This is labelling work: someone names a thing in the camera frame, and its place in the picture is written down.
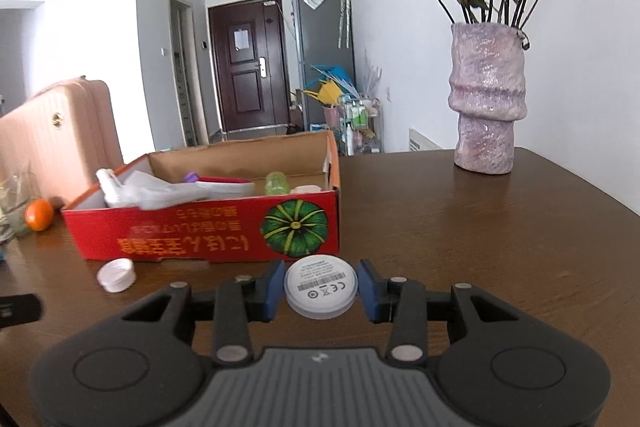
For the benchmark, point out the beige small jar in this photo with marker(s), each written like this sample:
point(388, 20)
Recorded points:
point(306, 189)

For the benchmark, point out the clear glass container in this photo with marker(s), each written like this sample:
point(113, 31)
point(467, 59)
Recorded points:
point(15, 207)

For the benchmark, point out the pink hard suitcase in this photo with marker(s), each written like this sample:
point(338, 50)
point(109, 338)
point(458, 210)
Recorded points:
point(65, 142)

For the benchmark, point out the white round disc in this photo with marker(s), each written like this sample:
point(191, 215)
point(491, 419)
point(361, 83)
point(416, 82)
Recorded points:
point(320, 287)

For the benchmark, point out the green spray bottle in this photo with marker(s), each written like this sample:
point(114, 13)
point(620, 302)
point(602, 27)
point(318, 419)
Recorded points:
point(276, 183)

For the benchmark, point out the white tape roll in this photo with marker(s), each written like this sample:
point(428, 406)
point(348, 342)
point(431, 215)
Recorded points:
point(116, 275)

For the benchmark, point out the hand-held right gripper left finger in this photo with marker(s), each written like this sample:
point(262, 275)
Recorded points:
point(275, 289)

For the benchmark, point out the purple ridged cap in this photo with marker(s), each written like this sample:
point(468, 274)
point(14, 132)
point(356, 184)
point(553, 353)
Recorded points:
point(191, 177)

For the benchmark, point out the clear storage trolley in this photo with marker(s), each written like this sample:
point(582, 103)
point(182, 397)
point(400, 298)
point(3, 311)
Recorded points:
point(360, 127)

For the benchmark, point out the dark brown entrance door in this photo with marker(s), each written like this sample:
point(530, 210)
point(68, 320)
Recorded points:
point(250, 67)

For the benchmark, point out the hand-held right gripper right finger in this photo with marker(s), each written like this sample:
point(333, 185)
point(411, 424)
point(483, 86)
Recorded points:
point(367, 289)

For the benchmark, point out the grey interior door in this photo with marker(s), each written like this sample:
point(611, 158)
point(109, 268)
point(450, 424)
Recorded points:
point(187, 72)

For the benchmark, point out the clear hanging umbrella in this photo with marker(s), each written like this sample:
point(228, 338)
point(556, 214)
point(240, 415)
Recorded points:
point(344, 12)

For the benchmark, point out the white flat panel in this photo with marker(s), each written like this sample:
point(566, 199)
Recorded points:
point(425, 140)

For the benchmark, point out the grey refrigerator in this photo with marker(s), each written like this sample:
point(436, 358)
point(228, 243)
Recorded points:
point(322, 37)

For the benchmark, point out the red and white lint brush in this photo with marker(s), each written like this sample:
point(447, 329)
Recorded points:
point(200, 192)

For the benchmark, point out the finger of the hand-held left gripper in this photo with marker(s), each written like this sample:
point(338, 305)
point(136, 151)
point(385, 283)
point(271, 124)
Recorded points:
point(20, 311)

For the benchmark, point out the orange fruit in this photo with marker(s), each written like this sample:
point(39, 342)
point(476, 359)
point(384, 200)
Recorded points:
point(39, 214)

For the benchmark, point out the purple ceramic vase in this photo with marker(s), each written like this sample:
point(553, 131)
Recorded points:
point(487, 97)

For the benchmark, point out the paper notice on door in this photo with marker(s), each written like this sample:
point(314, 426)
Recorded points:
point(241, 38)

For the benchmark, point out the red cardboard box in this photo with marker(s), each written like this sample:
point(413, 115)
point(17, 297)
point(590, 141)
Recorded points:
point(200, 232)

